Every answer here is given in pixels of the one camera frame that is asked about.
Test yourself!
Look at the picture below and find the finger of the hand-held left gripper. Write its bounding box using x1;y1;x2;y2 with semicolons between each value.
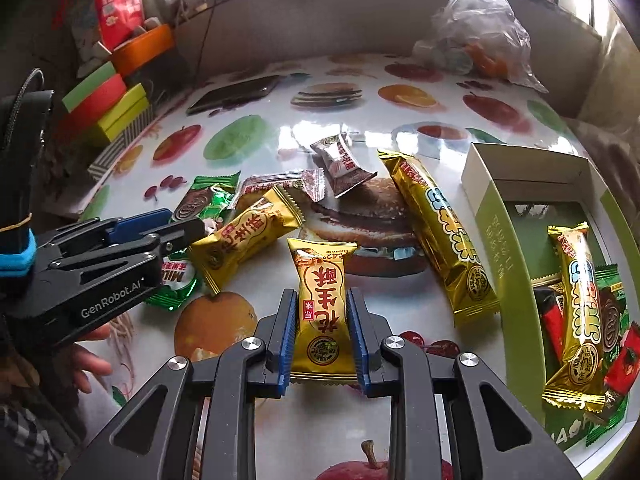
37;208;173;257
34;216;207;287

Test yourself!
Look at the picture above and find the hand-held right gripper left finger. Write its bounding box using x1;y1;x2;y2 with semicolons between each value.
62;287;301;480

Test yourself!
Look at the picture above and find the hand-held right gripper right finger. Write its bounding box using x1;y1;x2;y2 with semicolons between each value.
346;287;583;480

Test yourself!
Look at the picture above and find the green wafer packet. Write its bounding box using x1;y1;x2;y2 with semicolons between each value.
585;265;632;446
144;174;242;313

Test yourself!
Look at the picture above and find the gold peanut crisp packet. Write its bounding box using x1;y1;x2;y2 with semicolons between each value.
189;185;307;297
286;237;359;387

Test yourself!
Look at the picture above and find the brown white nougat packet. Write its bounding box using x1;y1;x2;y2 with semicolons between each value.
309;131;379;199
232;166;327;213

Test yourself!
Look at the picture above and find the long gold snack bar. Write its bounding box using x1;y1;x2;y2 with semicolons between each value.
376;149;502;329
541;221;609;414

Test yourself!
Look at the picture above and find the white green cardboard box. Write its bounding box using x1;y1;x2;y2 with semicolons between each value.
460;142;640;480

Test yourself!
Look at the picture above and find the black red plum candy packet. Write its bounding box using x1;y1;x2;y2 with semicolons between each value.
531;282;566;363

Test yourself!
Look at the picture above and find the person's left forearm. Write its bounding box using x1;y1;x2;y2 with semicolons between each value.
0;350;86;480

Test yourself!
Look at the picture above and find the person's left hand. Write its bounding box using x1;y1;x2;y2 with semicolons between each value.
62;324;115;396

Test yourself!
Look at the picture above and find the yellow green box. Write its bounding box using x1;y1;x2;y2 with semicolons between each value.
97;82;151;143

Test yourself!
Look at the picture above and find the red textured box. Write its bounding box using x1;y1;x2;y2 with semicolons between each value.
65;74;128;131

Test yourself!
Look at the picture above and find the light green box lid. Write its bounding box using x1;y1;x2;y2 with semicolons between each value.
62;62;116;113

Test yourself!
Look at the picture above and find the black smartphone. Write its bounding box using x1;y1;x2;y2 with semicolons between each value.
186;75;282;115

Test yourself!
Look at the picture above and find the orange box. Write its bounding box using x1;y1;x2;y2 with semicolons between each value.
111;24;175;78

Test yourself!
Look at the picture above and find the red paper bag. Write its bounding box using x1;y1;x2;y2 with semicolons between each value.
89;0;146;48

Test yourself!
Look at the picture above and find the beige curtain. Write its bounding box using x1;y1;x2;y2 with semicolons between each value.
565;25;640;221

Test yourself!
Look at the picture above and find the clear plastic bag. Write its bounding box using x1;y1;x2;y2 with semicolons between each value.
412;0;549;93

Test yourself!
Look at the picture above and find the thin black cable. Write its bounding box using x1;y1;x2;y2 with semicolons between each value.
192;0;218;85

